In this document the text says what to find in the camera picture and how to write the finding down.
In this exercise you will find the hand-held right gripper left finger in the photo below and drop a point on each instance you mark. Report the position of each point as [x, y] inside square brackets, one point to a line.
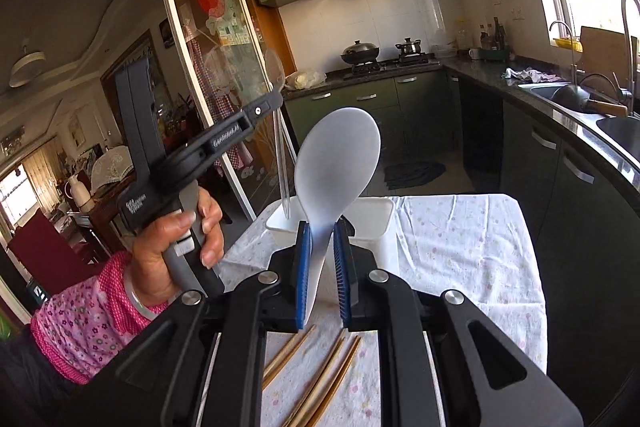
[303, 279]

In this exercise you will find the crumpled dishcloth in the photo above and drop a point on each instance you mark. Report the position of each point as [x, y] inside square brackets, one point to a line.
[525, 74]

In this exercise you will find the person's left forearm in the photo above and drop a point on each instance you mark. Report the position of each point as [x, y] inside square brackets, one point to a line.
[85, 322]

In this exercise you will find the yellow bowl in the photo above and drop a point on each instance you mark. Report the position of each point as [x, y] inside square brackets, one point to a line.
[567, 43]

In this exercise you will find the dark stone kitchen countertop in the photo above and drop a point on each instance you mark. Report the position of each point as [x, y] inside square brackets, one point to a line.
[480, 69]

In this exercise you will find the tall steel faucet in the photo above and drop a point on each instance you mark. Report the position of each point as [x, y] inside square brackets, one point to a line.
[631, 47]

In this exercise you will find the clear plastic bag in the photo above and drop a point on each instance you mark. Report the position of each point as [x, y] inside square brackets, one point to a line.
[305, 79]

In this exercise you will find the black gas stove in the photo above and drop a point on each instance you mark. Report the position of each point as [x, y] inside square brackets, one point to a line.
[385, 66]

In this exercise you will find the round ceiling lamp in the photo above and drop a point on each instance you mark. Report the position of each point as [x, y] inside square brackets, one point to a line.
[27, 67]

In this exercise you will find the wooden dining table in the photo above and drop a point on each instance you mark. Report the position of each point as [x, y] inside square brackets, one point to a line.
[107, 202]

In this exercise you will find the group of sauce bottles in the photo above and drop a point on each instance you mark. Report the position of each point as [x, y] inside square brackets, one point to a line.
[495, 34]

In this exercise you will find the dark wall poster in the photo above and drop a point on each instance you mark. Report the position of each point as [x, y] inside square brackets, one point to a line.
[166, 33]

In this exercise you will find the red checkered apron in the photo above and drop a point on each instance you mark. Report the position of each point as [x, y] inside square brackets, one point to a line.
[220, 107]

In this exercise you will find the white floral tablecloth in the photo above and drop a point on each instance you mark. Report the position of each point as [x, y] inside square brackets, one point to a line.
[450, 252]

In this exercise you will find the glass sliding door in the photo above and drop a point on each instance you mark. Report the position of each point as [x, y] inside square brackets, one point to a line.
[200, 82]

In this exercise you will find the small steel faucet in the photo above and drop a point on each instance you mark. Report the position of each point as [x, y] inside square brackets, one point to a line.
[573, 52]

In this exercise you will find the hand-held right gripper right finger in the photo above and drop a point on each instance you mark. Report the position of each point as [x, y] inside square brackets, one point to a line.
[342, 279]

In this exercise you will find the person's left hand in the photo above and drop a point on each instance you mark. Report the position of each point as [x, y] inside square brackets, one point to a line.
[152, 257]

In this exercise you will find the green lower kitchen cabinets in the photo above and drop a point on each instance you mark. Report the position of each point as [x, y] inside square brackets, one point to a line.
[530, 167]

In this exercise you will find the dark floor mat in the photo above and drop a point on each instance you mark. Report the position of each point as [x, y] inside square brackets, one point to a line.
[415, 174]

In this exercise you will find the white rice paddle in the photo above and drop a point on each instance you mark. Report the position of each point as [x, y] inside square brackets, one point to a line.
[336, 157]

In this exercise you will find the white cup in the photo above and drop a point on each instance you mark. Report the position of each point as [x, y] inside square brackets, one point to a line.
[473, 53]

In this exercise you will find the white thermos jug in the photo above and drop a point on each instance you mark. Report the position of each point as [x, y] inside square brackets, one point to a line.
[80, 194]

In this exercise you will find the white plastic utensil holder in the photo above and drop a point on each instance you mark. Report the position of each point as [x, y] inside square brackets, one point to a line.
[371, 227]

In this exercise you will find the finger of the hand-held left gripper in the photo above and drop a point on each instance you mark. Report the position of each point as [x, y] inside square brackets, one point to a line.
[225, 138]

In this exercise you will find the steel kitchen sink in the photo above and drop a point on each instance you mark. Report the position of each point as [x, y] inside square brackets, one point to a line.
[615, 129]

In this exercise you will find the green bottle tray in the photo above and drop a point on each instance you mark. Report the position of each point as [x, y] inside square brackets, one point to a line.
[495, 55]

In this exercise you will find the clear plastic spoon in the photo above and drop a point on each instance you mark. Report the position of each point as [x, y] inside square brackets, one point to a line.
[286, 187]

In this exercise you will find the black wok with lid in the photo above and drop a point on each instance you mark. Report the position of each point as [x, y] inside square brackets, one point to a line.
[359, 52]

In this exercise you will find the wooden chopstick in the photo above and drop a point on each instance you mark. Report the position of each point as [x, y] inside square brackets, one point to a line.
[287, 351]
[340, 377]
[291, 357]
[315, 372]
[327, 374]

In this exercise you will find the wooden cutting board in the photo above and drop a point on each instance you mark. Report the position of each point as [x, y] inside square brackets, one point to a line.
[602, 52]

